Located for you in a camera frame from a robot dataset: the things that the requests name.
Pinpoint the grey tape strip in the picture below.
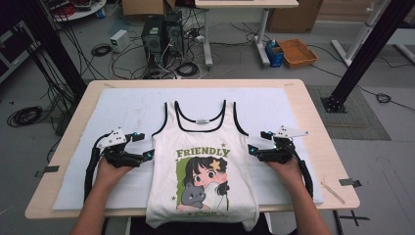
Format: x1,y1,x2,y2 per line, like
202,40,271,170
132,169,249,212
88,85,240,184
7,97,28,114
33,164,61,178
339,177,363,189

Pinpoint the grey floor mat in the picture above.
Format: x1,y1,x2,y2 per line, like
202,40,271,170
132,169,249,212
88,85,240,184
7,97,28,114
306,84,392,142

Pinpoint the small white power box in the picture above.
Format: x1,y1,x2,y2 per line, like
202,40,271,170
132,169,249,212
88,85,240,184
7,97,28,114
109,28,131,54

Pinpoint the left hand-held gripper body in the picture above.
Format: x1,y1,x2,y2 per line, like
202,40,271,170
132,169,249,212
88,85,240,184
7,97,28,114
96,127,145,168

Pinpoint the right hand-held gripper black cable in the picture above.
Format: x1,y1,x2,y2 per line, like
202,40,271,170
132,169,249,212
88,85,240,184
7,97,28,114
287,139,315,199

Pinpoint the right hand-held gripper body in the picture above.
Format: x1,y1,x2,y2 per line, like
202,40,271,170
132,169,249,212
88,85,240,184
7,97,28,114
257,125,309,165

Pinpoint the black metal frame post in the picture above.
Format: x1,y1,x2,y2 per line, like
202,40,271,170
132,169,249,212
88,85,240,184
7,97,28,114
321,0,415,114
19,0,88,99

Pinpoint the left hand-held gripper black cable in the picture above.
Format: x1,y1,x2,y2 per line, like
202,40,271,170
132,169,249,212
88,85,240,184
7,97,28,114
83,132,114,202

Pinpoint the person's left hand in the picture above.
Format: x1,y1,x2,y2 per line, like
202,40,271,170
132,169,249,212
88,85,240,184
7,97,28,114
95,158,135,188

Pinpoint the white cartoon print tank top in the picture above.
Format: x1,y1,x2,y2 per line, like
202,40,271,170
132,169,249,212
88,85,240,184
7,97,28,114
145,99,260,232

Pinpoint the hand-held gripper black cable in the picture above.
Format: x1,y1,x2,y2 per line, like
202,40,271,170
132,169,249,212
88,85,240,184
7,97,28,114
287,139,315,199
83,132,114,202

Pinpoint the coiled black cable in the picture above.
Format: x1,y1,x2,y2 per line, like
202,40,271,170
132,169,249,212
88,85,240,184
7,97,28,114
90,42,113,58
175,61,201,78
375,92,392,105
6,105,44,128

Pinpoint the black computer tower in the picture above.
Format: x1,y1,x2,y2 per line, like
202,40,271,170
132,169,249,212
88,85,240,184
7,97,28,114
141,14,166,71
163,10,186,61

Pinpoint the white metal stand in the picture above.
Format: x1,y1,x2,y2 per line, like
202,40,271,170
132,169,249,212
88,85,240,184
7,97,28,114
331,0,392,68

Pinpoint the person's dark clothing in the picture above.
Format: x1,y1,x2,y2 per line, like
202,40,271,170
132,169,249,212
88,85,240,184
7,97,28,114
129,213,272,235

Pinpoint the blue box with bottle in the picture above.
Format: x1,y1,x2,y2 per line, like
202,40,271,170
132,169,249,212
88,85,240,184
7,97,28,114
264,39,285,69

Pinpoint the white foam mat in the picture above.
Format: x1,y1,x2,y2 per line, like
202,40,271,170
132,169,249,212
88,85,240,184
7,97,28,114
53,86,325,212

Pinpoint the person's right hand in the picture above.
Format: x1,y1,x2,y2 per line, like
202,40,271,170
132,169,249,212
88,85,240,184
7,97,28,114
265,156,305,189

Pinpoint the cardboard box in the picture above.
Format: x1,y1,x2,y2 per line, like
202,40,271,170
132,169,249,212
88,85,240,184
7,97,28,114
266,0,324,34
121,0,176,18

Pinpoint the thin wooden stick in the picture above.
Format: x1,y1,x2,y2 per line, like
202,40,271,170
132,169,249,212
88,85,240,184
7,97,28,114
320,181,346,206

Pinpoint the round white table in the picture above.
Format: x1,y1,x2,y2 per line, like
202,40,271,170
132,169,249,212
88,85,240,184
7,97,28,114
42,0,108,23

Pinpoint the white desk with metal legs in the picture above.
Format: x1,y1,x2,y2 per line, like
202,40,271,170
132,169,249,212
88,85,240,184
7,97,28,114
194,0,300,69

